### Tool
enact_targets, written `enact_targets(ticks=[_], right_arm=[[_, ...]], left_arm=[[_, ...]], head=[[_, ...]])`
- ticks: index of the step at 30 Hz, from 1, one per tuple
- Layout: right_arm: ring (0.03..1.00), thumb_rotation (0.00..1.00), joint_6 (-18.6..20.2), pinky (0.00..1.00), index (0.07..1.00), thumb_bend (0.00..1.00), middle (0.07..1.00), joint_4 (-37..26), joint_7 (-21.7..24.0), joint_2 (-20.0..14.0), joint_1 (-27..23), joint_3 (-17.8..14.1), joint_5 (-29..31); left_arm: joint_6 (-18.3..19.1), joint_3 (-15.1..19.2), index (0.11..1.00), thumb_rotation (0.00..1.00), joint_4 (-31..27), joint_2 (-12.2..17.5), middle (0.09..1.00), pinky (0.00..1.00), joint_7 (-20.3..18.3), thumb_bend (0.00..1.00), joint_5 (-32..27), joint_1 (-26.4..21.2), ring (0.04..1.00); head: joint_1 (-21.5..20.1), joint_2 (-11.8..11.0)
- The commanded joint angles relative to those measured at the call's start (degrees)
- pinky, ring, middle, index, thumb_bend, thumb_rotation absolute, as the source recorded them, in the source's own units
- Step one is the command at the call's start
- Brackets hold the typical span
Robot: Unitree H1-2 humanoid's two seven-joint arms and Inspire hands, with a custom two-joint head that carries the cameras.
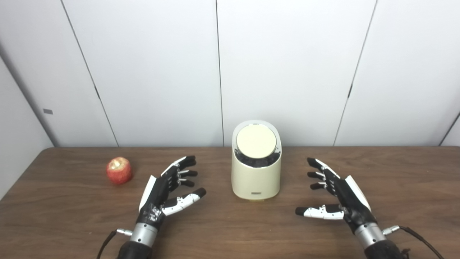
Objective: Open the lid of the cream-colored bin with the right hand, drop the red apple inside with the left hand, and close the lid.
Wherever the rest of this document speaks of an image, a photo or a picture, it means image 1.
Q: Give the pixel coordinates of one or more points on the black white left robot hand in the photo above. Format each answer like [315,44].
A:
[158,190]

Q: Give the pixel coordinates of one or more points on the cream-colored bin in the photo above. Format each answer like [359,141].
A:
[256,180]

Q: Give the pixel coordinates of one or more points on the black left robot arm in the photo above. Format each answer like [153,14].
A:
[140,241]

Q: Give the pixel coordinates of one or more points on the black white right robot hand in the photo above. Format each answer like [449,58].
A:
[350,196]

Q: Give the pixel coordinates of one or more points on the red apple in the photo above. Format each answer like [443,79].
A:
[119,172]

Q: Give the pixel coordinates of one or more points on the round cream bin lid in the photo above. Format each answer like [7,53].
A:
[256,141]

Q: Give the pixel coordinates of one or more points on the small gray wall label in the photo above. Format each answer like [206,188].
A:
[47,111]

